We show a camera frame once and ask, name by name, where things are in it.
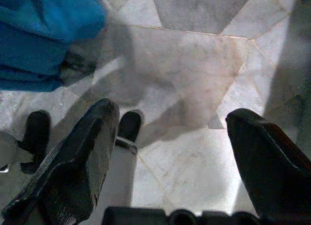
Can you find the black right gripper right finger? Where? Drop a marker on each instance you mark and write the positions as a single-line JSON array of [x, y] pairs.
[[272, 174]]

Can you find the blue garment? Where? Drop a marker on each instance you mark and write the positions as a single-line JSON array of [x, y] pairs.
[[36, 28]]

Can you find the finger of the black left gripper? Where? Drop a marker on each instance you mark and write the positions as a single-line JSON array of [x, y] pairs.
[[37, 130]]

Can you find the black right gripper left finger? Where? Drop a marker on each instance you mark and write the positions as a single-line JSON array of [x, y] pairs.
[[73, 161]]

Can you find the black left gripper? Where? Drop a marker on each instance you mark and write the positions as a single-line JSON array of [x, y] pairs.
[[127, 145]]

